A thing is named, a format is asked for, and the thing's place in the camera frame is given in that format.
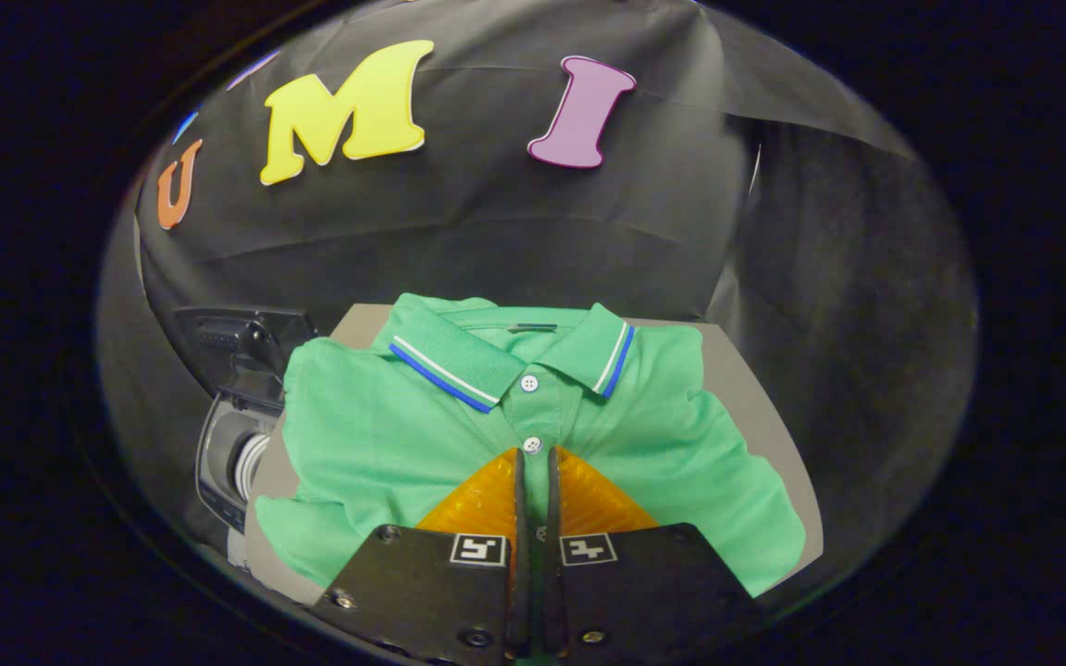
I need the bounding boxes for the dark washing machine lid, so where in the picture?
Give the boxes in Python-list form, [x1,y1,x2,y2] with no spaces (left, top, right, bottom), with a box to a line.
[172,306,319,408]

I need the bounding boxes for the grey washing machine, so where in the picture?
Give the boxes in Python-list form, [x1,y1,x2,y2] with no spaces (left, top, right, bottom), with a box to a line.
[195,388,289,565]

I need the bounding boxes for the black backdrop cloth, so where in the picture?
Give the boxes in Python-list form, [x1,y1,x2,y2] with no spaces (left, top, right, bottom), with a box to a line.
[98,0,978,611]

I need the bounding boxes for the green polo shirt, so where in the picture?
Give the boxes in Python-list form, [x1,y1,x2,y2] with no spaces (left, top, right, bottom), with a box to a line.
[254,293,807,598]

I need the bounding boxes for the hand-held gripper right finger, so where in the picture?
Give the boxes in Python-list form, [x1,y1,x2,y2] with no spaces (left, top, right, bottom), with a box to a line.
[542,447,765,660]

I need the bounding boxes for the beige cabinet with dark top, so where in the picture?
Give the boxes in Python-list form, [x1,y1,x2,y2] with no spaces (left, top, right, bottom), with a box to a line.
[244,303,825,607]

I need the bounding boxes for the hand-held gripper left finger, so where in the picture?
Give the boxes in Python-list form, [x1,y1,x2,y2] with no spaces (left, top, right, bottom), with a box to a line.
[311,449,534,660]

